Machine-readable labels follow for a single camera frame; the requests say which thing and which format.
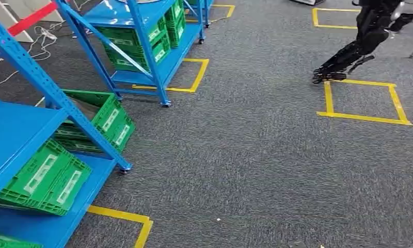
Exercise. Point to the blue shelf rack with castors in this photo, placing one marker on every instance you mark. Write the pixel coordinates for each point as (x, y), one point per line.
(206, 10)
(172, 65)

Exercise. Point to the green folding crate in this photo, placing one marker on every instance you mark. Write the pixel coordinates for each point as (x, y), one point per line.
(107, 123)
(138, 58)
(45, 181)
(4, 242)
(124, 37)
(176, 27)

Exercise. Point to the yellow tape floor square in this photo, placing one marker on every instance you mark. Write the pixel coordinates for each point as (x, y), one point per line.
(328, 102)

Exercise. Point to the large blue shelf rack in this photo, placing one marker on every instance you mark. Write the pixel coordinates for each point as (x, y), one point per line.
(25, 130)

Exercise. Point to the black robot legs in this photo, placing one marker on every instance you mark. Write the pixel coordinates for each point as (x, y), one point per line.
(370, 30)

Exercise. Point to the red barrier beam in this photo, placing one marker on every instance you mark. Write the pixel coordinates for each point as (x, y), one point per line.
(28, 20)

